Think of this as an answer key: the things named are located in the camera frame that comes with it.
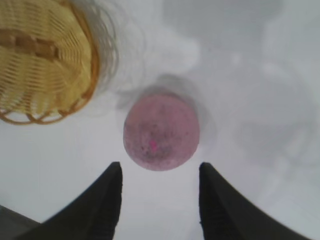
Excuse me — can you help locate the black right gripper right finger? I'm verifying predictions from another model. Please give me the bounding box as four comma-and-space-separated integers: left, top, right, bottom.
198, 162, 315, 240

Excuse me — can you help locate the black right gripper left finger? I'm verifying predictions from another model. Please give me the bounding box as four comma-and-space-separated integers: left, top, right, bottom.
13, 161, 124, 240

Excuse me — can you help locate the pink peach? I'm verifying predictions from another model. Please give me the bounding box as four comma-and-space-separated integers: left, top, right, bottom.
122, 93, 201, 172

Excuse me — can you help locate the yellow woven plastic basket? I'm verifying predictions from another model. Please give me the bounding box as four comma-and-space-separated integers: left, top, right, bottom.
0, 0, 101, 125

